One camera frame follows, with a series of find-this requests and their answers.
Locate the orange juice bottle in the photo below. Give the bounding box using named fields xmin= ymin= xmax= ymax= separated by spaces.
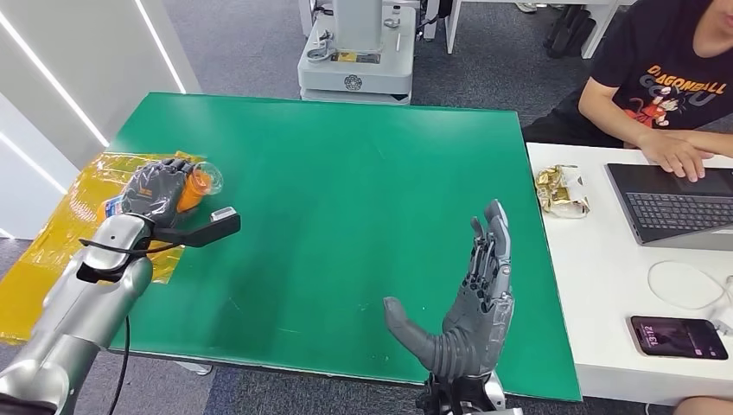
xmin=104 ymin=161 xmax=225 ymax=223

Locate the grey laptop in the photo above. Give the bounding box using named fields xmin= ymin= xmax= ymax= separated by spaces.
xmin=604 ymin=163 xmax=733 ymax=252

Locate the person's right hand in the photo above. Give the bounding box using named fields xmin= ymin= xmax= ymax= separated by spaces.
xmin=636 ymin=131 xmax=716 ymax=183

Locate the white mobile robot with column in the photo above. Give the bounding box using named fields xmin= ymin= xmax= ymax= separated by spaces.
xmin=296 ymin=0 xmax=417 ymax=106

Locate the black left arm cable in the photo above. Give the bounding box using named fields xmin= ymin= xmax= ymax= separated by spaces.
xmin=78 ymin=237 xmax=184 ymax=415

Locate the gold foil snack wrapper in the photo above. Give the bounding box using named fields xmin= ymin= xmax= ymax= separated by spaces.
xmin=534 ymin=164 xmax=591 ymax=220

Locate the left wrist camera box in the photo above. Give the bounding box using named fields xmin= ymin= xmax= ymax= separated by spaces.
xmin=153 ymin=207 xmax=242 ymax=249

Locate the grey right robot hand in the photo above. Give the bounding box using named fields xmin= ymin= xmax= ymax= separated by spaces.
xmin=383 ymin=199 xmax=515 ymax=384

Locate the person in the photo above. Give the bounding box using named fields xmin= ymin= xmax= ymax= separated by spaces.
xmin=522 ymin=0 xmax=733 ymax=183

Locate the white background desk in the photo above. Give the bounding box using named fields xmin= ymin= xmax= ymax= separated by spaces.
xmin=443 ymin=0 xmax=638 ymax=61

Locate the black smartphone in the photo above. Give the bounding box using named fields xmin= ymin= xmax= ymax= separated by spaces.
xmin=627 ymin=315 xmax=730 ymax=362

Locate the yellow taped cardboard box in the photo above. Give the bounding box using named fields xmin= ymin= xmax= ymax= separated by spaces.
xmin=0 ymin=150 xmax=207 ymax=347

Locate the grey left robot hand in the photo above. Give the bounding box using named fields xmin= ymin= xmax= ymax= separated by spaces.
xmin=121 ymin=158 xmax=196 ymax=229

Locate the white cable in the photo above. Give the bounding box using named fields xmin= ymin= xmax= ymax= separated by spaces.
xmin=647 ymin=259 xmax=733 ymax=338

